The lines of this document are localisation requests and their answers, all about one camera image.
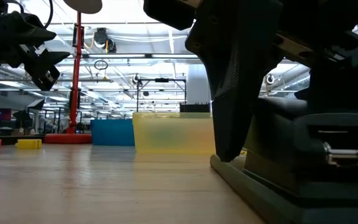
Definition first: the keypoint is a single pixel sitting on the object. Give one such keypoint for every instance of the black flat electronics box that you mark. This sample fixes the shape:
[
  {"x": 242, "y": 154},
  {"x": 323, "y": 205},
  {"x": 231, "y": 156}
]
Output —
[{"x": 194, "y": 108}]

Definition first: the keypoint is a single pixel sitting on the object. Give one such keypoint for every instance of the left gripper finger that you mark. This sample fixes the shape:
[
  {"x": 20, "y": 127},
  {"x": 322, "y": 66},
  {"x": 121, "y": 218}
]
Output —
[
  {"x": 42, "y": 70},
  {"x": 20, "y": 29}
]

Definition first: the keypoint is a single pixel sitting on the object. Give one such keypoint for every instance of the black stapler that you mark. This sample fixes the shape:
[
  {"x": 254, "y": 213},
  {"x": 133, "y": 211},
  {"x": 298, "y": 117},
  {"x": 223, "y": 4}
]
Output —
[{"x": 278, "y": 149}]

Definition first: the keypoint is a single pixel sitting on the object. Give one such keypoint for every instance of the black distant rig frame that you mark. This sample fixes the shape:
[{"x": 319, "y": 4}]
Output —
[{"x": 162, "y": 80}]

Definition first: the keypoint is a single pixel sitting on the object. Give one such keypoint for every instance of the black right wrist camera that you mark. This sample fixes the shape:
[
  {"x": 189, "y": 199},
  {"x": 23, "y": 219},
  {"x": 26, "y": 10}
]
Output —
[{"x": 169, "y": 14}]

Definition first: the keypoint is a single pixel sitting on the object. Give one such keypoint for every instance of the yellow translucent plastic bin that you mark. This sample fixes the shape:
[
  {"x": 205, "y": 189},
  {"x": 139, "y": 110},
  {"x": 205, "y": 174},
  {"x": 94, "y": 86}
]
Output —
[{"x": 172, "y": 133}]

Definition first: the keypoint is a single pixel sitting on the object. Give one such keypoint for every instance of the red desk lamp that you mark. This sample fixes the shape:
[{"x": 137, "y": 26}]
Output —
[{"x": 76, "y": 77}]

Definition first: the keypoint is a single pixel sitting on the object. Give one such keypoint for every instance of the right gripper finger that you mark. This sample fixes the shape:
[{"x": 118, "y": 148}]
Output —
[
  {"x": 343, "y": 90},
  {"x": 235, "y": 77}
]

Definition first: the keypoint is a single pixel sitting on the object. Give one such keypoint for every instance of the yellow staple remover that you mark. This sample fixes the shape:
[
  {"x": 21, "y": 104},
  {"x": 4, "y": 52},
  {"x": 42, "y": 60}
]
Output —
[{"x": 28, "y": 144}]

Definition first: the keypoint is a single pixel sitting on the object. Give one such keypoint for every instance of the black studio softbox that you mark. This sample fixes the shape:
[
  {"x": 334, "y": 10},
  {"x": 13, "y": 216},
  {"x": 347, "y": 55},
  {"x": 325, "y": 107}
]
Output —
[{"x": 37, "y": 104}]

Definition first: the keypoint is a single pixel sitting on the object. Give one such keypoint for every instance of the black aluminium table frame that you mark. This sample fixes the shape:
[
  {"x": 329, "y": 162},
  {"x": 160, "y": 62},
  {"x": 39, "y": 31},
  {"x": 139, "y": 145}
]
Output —
[{"x": 11, "y": 140}]

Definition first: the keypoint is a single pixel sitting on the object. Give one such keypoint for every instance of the blue plastic bin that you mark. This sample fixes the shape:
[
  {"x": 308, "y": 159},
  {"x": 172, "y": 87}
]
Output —
[{"x": 112, "y": 132}]

